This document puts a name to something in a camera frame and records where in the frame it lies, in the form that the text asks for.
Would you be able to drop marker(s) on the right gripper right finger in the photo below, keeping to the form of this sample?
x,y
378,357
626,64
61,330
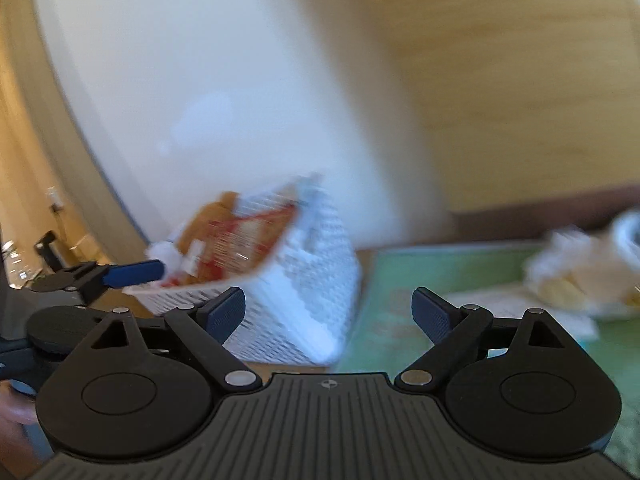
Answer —
x,y
435,316

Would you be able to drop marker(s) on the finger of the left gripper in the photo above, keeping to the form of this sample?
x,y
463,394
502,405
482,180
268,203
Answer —
x,y
133,274

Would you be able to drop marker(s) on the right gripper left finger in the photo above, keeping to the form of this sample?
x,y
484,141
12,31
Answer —
x,y
222,315

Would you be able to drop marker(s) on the red snack packet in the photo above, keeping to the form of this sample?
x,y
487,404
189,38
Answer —
x,y
234,247

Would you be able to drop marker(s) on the person hand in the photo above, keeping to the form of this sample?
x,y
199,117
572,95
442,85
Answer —
x,y
17,411

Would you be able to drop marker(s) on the green table mat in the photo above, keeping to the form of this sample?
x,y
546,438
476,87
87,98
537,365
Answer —
x,y
385,339

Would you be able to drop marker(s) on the white perforated plastic basket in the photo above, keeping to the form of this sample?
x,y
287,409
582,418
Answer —
x,y
299,302

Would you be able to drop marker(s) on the white grey cloth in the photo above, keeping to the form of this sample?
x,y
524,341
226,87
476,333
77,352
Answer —
x,y
595,275

